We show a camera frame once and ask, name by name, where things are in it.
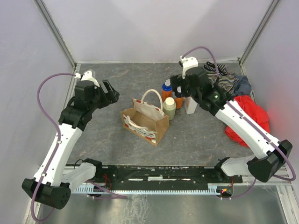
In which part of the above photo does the white bottle black cap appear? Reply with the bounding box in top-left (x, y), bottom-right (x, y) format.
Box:
top-left (184, 97), bottom-right (198, 114)

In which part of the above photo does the dark blue small bottle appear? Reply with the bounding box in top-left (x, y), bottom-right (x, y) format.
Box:
top-left (175, 86), bottom-right (184, 109)

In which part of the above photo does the striped dark garment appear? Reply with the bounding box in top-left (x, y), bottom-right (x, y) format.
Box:
top-left (203, 61), bottom-right (234, 77)

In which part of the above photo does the striped shirt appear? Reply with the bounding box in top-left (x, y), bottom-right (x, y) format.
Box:
top-left (207, 72), bottom-right (238, 96)

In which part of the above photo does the cream cap bottle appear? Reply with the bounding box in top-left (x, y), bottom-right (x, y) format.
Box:
top-left (163, 97), bottom-right (176, 120)

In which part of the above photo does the canvas tote bag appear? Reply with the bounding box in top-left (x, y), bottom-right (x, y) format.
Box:
top-left (121, 89), bottom-right (169, 146)

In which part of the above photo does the blue-grey cloth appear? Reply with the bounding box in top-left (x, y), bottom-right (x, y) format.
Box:
top-left (233, 74), bottom-right (252, 97)

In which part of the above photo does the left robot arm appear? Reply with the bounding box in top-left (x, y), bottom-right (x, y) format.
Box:
top-left (21, 80), bottom-right (120, 210)

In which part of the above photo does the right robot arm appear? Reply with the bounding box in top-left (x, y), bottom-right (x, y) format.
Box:
top-left (170, 66), bottom-right (292, 182)

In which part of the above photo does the red cloth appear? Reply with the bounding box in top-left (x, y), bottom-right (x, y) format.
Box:
top-left (225, 95), bottom-right (270, 147)

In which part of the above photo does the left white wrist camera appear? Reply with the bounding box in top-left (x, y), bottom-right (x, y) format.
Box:
top-left (74, 70), bottom-right (100, 87)

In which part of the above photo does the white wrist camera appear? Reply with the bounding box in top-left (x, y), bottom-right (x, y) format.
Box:
top-left (179, 56), bottom-right (199, 79)
top-left (74, 70), bottom-right (100, 87)

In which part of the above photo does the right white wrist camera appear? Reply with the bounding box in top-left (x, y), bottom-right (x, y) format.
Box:
top-left (179, 56), bottom-right (199, 79)

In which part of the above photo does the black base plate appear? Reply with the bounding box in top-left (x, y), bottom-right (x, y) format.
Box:
top-left (92, 165), bottom-right (242, 192)

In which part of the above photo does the blue cable duct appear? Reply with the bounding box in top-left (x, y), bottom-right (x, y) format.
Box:
top-left (72, 183), bottom-right (220, 196)

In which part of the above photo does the aluminium frame rail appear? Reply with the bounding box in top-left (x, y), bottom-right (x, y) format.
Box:
top-left (64, 165), bottom-right (292, 186)

